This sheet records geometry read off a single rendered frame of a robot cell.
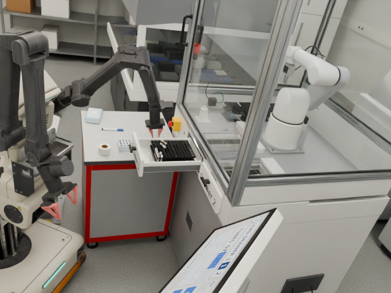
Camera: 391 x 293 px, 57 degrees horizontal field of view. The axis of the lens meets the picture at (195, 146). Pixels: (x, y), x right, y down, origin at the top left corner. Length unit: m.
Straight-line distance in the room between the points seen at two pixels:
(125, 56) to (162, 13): 1.14
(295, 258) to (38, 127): 1.51
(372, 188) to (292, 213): 0.45
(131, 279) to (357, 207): 1.43
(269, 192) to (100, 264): 1.33
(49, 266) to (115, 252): 0.57
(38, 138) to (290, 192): 1.11
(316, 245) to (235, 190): 0.74
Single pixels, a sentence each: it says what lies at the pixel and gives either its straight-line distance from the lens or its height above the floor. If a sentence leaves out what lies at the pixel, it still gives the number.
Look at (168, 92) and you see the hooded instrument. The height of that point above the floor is 0.88.
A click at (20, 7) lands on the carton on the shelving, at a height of 0.67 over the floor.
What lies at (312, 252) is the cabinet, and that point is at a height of 0.55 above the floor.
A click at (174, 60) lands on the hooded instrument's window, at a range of 2.69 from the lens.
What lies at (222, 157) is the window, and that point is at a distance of 1.74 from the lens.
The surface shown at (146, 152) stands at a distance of 2.08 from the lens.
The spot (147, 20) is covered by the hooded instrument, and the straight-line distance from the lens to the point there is 2.54.
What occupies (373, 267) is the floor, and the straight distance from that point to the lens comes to 3.22.
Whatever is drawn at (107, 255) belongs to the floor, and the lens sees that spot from 2.61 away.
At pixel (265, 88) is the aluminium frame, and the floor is 1.52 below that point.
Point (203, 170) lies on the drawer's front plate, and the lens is 1.89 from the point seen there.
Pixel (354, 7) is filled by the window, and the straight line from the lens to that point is 1.46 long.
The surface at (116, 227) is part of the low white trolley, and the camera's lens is 2.49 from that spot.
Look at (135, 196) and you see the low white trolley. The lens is 2.33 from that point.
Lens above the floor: 1.97
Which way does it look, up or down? 31 degrees down
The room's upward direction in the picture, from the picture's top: 11 degrees clockwise
